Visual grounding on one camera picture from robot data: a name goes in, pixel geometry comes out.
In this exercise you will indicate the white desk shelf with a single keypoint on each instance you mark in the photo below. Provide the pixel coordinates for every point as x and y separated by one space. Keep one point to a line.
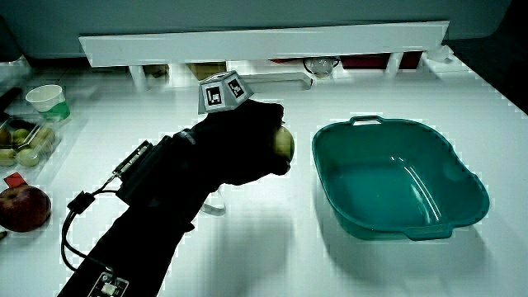
255 41

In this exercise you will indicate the green pear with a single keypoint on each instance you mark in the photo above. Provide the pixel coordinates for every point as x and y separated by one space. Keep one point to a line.
285 142

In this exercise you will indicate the crumpled clear plastic bag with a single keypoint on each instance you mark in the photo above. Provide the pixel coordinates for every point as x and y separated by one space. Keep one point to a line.
439 53

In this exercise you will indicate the clear tape roll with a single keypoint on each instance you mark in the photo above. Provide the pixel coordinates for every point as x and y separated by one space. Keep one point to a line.
216 208

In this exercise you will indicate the person's right hand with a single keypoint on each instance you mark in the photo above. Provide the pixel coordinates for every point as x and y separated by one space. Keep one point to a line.
235 140

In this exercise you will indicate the small circuit board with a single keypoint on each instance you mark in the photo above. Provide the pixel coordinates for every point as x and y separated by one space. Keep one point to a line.
108 286

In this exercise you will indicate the black wrist sensor box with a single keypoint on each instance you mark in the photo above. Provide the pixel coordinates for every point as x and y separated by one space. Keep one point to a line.
140 173

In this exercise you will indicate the clear plastic fruit container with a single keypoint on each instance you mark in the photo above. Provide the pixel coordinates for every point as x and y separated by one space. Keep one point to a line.
39 163

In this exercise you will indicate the clear glass cup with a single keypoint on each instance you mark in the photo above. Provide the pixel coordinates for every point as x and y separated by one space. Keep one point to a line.
321 66

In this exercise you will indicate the red paper tag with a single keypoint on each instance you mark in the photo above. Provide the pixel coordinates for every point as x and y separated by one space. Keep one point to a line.
15 180

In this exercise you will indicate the white green paper cup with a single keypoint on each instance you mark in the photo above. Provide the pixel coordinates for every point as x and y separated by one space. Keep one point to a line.
47 101

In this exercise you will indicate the person's right forearm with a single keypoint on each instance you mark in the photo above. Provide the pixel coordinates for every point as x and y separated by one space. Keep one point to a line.
136 243

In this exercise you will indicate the white desk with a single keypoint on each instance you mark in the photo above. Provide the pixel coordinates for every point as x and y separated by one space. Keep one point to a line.
288 255

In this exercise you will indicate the red apple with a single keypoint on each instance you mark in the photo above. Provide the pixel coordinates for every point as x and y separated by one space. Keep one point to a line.
22 208

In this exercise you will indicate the small green fruit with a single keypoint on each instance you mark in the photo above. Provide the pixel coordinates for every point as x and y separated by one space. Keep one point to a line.
27 157
6 157
44 135
20 134

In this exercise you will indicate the teal plastic basin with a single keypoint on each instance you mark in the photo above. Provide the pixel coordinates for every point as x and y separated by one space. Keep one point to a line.
383 194

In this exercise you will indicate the white flat tray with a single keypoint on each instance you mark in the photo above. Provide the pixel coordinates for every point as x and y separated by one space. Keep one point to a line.
276 78

